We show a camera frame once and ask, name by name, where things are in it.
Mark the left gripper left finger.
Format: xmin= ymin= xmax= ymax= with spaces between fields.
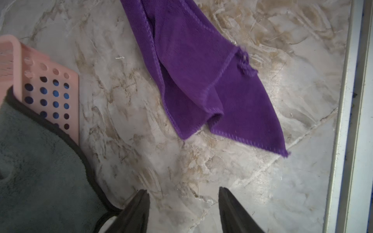
xmin=106 ymin=189 xmax=150 ymax=233

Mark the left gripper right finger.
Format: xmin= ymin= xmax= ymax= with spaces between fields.
xmin=219 ymin=187 xmax=264 ymax=233

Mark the grey and blue dishcloth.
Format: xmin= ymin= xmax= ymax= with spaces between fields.
xmin=1 ymin=89 xmax=120 ymax=233

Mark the purple square dishcloth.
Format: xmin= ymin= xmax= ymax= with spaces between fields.
xmin=122 ymin=1 xmax=288 ymax=157

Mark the pink plastic basket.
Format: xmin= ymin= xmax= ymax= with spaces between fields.
xmin=1 ymin=35 xmax=79 ymax=144

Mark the aluminium mounting rail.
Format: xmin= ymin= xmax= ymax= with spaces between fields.
xmin=323 ymin=1 xmax=373 ymax=233

